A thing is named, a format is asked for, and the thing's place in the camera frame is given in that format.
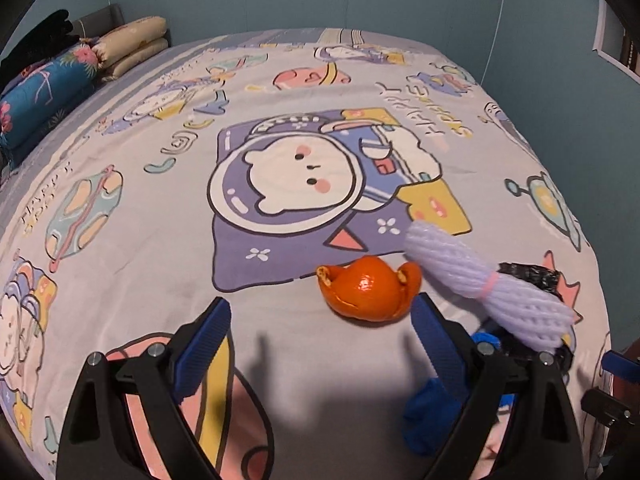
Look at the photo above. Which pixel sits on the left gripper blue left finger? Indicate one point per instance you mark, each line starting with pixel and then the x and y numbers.
pixel 98 439

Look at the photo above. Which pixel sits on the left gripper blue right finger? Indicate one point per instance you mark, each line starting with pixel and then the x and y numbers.
pixel 541 439

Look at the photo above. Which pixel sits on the blue rubber glove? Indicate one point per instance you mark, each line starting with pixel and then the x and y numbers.
pixel 430 414

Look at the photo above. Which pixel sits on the purple foam fruit net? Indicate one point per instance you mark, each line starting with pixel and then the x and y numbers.
pixel 457 267

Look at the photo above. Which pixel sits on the black plastic bag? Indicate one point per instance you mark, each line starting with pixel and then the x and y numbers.
pixel 530 274

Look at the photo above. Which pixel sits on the orange peel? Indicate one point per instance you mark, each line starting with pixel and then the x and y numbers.
pixel 370 290

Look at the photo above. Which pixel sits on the cartoon space bed sheet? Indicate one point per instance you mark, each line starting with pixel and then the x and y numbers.
pixel 235 168

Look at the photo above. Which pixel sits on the blue floral folded quilt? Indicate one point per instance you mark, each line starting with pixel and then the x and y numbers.
pixel 45 97

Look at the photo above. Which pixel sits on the beige folded pillow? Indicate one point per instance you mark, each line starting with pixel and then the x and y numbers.
pixel 129 45

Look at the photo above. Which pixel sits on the black clothing pile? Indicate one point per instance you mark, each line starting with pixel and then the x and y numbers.
pixel 50 37

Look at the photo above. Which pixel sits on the grey bed headboard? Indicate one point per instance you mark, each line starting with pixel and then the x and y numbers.
pixel 99 23

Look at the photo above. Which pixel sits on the dark framed window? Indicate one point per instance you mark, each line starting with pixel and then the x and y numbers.
pixel 612 43

